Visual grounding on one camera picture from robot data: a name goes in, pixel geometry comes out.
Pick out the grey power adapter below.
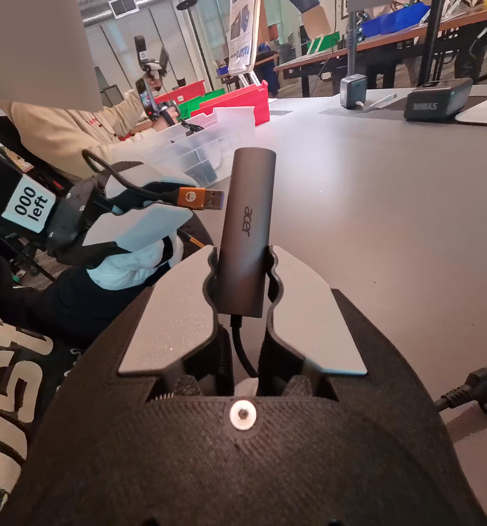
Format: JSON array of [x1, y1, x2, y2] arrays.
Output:
[[340, 74, 369, 110]]

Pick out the clear plastic bin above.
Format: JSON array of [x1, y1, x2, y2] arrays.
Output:
[[144, 106, 256, 186]]

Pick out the black cable with orange plugs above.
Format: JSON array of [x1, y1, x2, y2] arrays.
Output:
[[81, 149, 227, 250]]

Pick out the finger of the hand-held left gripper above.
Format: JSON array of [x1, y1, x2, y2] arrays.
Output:
[[103, 162, 200, 215], [82, 202, 195, 252]]

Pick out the green plastic bin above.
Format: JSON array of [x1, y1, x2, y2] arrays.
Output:
[[306, 33, 341, 55], [178, 88, 226, 121]]

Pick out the grey usb hub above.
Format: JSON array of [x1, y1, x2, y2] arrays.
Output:
[[217, 148, 278, 318]]

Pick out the blue plastic bin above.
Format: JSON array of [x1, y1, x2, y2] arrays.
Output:
[[360, 2, 431, 36]]

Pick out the person's left forearm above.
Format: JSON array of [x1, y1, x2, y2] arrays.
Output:
[[0, 247, 154, 351]]

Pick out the person's right hand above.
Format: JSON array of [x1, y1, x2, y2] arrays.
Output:
[[234, 378, 261, 398]]

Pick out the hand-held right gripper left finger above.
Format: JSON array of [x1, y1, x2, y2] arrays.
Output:
[[117, 246, 220, 376]]

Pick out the white air vent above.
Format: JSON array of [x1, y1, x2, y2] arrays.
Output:
[[109, 0, 140, 18]]

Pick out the small white adapter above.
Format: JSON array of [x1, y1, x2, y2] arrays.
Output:
[[368, 93, 399, 111]]

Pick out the black power adapter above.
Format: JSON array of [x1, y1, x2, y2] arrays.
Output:
[[404, 77, 474, 122]]

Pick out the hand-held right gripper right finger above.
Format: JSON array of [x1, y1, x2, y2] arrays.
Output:
[[266, 246, 368, 376]]

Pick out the long wooden desk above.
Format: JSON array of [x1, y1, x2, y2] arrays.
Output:
[[273, 4, 487, 93]]

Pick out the instruction sheet on stand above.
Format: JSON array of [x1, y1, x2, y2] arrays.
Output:
[[455, 84, 487, 127], [226, 0, 261, 77]]

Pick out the black cable of grey hub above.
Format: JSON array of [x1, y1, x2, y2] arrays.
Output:
[[228, 314, 487, 416]]

